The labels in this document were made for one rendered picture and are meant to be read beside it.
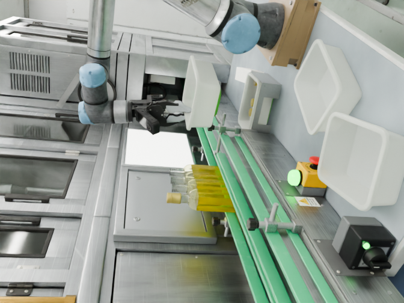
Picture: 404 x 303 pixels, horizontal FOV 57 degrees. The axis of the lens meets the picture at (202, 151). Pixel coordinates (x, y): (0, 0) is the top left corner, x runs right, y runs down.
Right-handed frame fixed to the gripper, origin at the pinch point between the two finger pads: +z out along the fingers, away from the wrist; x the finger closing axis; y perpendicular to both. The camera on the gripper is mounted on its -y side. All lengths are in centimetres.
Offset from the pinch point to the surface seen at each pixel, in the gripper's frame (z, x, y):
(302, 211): 25.2, 6.8, -42.1
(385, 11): 94, -19, 57
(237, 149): 16.6, 13.1, -3.1
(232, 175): 13.8, 18.9, -10.0
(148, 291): -15, 33, -43
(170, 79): -3, 31, 103
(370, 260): 30, 0, -64
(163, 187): -9.4, 37.4, 7.8
